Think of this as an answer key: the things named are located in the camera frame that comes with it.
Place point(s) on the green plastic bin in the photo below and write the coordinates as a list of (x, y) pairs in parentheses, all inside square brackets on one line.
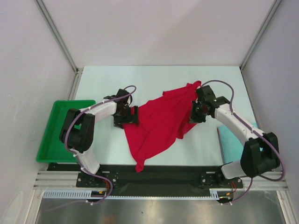
[(51, 149)]

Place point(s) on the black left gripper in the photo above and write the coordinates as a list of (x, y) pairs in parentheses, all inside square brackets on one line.
[(131, 118)]

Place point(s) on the aluminium front frame rail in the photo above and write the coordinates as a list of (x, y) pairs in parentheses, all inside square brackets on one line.
[(78, 179)]

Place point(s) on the right aluminium corner post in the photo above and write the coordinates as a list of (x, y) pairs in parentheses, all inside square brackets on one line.
[(266, 22)]

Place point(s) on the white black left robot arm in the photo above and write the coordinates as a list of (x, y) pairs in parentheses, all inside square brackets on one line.
[(77, 132)]

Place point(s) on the white slotted cable duct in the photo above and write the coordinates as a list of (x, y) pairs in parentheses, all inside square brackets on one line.
[(207, 194)]

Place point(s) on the aluminium corner post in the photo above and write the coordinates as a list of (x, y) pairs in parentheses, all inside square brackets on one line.
[(57, 36), (266, 22)]

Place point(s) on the left aluminium corner post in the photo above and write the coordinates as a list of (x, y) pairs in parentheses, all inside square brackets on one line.
[(57, 36)]

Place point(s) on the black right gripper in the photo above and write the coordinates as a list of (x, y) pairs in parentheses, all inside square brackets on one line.
[(195, 115)]

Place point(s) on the red t-shirt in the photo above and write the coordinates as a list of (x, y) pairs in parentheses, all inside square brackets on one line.
[(161, 122)]

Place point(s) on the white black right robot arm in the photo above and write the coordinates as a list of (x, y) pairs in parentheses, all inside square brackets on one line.
[(260, 150)]

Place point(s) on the folded teal t-shirt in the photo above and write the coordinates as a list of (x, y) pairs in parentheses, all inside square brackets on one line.
[(231, 147)]

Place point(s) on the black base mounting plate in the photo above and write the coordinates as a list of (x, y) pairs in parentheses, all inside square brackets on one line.
[(130, 190)]

